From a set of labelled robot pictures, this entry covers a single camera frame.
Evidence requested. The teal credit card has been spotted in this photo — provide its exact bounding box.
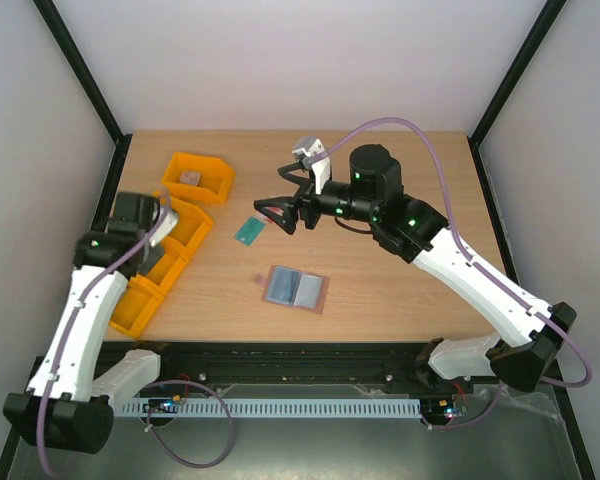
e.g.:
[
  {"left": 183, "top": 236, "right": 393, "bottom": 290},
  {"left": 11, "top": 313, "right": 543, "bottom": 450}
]
[{"left": 234, "top": 216, "right": 266, "bottom": 246}]

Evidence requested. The pink card holder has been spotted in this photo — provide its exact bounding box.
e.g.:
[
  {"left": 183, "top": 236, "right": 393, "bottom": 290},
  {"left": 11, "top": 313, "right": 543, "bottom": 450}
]
[{"left": 256, "top": 265, "right": 330, "bottom": 314}]

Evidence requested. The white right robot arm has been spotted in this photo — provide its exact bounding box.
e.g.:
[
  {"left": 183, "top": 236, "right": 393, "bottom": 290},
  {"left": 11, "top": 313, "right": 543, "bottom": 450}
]
[{"left": 254, "top": 144, "right": 576, "bottom": 392}]

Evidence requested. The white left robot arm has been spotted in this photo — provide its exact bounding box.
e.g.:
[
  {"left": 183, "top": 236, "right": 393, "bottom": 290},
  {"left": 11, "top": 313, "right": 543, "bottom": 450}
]
[{"left": 3, "top": 192, "right": 179, "bottom": 454}]

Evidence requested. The yellow bin bottom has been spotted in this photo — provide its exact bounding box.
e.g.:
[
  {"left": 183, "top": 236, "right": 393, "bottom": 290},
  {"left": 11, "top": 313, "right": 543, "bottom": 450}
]
[{"left": 109, "top": 276, "right": 164, "bottom": 339}]

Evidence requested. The yellow bin top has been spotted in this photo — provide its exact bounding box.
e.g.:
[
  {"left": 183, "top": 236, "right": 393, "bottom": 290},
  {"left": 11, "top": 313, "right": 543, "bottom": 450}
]
[{"left": 161, "top": 152, "right": 236, "bottom": 205}]

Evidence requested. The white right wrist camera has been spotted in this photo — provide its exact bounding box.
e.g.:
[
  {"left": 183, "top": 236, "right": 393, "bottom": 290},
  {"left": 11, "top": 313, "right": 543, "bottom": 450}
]
[{"left": 291, "top": 136, "right": 332, "bottom": 195}]

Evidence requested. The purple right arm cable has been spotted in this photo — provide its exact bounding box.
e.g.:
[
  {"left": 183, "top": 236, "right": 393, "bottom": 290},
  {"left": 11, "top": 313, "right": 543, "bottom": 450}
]
[{"left": 324, "top": 116, "right": 594, "bottom": 432}]

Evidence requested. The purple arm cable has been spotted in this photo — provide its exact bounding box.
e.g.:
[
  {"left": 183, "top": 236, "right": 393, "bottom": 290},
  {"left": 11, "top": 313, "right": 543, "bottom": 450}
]
[
  {"left": 38, "top": 189, "right": 236, "bottom": 476},
  {"left": 324, "top": 116, "right": 594, "bottom": 432}
]

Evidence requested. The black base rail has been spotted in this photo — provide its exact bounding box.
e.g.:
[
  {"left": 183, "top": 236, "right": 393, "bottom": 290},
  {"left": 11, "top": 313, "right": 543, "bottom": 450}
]
[{"left": 129, "top": 341, "right": 476, "bottom": 396}]

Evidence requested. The grey slotted cable duct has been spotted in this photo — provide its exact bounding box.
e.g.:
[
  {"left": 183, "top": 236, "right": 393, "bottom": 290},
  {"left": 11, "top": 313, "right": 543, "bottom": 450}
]
[{"left": 115, "top": 398, "right": 421, "bottom": 419}]

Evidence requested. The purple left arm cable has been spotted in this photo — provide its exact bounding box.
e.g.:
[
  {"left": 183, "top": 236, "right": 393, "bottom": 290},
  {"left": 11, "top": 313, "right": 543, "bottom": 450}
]
[{"left": 38, "top": 189, "right": 236, "bottom": 476}]

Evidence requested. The black left frame post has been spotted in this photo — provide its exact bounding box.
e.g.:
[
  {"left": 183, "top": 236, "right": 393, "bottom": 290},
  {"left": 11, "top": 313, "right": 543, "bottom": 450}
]
[{"left": 32, "top": 0, "right": 126, "bottom": 149}]

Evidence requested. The black frame post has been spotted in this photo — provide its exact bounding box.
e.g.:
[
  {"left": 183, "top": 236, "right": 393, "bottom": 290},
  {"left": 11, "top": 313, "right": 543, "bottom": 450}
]
[
  {"left": 32, "top": 0, "right": 126, "bottom": 149},
  {"left": 468, "top": 0, "right": 569, "bottom": 151}
]

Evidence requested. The black right frame post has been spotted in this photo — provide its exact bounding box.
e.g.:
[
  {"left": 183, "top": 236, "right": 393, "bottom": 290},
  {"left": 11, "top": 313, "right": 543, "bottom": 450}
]
[{"left": 468, "top": 0, "right": 569, "bottom": 151}]

